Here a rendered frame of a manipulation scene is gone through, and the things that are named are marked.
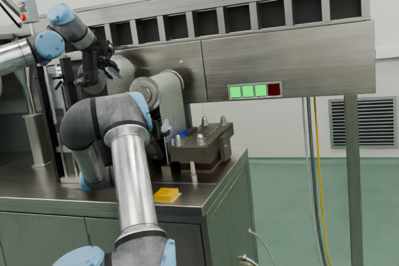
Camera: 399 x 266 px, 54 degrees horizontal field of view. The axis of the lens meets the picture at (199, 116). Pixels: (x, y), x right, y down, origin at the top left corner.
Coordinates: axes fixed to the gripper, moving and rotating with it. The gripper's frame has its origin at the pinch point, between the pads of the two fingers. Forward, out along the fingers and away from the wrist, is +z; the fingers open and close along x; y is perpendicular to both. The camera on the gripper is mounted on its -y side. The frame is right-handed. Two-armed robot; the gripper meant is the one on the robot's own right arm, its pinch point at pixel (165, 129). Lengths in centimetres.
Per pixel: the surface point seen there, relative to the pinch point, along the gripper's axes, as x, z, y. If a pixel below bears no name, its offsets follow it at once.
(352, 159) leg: -74, 46, -29
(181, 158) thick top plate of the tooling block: -8.9, -6.2, -10.6
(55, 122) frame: 43.8, -14.7, 8.5
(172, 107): -0.2, 9.7, 7.6
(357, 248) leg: -74, 46, -77
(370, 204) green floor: -85, 166, -109
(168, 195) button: -12.5, -28.6, -16.6
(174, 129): -0.2, 9.0, -2.5
